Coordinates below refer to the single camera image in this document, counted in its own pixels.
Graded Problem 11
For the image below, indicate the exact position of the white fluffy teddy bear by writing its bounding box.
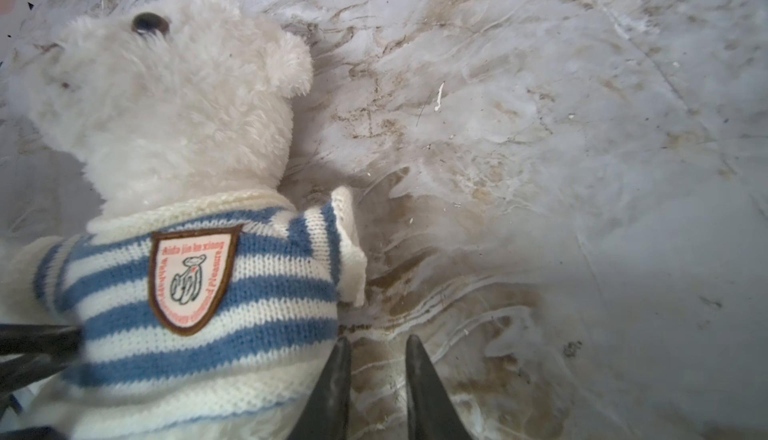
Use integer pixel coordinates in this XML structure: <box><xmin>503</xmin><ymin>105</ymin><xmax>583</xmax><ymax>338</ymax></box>
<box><xmin>10</xmin><ymin>0</ymin><xmax>312</xmax><ymax>219</ymax></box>

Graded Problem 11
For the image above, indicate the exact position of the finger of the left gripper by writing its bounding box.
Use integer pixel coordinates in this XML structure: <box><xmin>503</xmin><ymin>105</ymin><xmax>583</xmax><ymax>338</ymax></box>
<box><xmin>1</xmin><ymin>324</ymin><xmax>81</xmax><ymax>415</ymax></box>

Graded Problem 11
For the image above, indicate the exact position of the blue white striped knit sweater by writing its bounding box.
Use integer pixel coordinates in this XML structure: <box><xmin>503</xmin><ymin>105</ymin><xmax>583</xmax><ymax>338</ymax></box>
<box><xmin>4</xmin><ymin>187</ymin><xmax>367</xmax><ymax>439</ymax></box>

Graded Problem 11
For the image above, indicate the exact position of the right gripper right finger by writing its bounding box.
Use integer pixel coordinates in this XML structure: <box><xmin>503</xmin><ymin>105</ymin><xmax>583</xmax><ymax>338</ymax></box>
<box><xmin>405</xmin><ymin>335</ymin><xmax>472</xmax><ymax>440</ymax></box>

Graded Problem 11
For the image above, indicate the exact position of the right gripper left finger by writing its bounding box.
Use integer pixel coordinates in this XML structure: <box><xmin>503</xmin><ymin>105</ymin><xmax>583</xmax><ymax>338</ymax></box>
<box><xmin>287</xmin><ymin>337</ymin><xmax>352</xmax><ymax>440</ymax></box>

